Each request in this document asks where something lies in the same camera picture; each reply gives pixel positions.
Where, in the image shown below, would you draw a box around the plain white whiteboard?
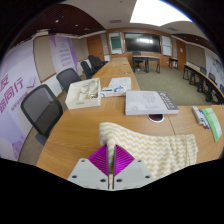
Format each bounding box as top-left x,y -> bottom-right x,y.
161,35 -> 173,57

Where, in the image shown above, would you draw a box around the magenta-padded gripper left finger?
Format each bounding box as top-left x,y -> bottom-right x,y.
67,144 -> 110,190

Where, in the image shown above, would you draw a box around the long side table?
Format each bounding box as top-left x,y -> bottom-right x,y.
182,63 -> 224,101

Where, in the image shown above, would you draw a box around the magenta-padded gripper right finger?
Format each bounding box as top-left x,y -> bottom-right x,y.
113,144 -> 156,191

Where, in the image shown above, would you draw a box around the colourful wall notice display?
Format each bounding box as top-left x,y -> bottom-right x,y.
204,49 -> 224,88

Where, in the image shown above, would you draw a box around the yellow white zigzag towel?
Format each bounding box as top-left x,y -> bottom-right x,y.
98,122 -> 200,181

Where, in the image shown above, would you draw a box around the row of black chairs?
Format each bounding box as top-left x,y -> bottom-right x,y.
79,54 -> 110,80

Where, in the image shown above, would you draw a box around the white whiteboard eraser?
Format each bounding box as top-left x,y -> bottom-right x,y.
191,105 -> 205,126

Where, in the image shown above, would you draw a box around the open white cardboard box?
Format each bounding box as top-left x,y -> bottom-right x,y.
64,78 -> 102,111

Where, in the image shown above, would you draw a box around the small dark side table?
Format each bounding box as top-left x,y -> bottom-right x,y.
168,57 -> 180,71

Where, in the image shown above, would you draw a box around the purple white wall banner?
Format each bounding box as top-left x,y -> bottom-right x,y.
49,34 -> 80,75

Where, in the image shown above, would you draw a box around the chairs at side table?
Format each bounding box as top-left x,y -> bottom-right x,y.
188,65 -> 224,105

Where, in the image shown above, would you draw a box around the brown wooden door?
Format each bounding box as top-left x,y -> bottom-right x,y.
175,39 -> 188,71

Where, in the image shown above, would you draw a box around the green booklet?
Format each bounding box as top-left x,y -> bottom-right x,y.
201,107 -> 223,143

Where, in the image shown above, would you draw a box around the white printed paper sheet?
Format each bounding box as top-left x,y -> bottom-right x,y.
108,76 -> 133,92

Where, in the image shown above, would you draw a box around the large black wall screen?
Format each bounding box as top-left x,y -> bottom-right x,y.
123,32 -> 162,54

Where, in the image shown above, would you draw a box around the blue whiteboard marker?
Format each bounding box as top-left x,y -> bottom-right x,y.
199,112 -> 211,130

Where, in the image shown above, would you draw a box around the whiteboard with green screen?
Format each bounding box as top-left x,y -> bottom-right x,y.
108,32 -> 125,55

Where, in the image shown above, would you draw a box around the black mesh office chair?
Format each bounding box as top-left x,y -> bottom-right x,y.
55,67 -> 82,94
20,83 -> 65,146

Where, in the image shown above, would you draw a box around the small white blue box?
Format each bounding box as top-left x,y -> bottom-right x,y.
99,86 -> 127,98

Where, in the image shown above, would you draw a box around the round table cable grommet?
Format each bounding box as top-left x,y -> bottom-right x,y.
147,113 -> 165,124

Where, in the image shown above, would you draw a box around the dark lectern desk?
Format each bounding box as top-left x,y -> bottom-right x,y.
131,50 -> 162,75

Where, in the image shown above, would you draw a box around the flat white grey box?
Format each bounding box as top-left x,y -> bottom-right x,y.
124,90 -> 180,116

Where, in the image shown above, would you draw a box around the large ceiling light panel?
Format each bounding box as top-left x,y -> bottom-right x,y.
129,0 -> 194,27

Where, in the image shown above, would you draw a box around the red whiteboard marker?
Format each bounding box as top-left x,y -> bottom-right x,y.
198,117 -> 208,129

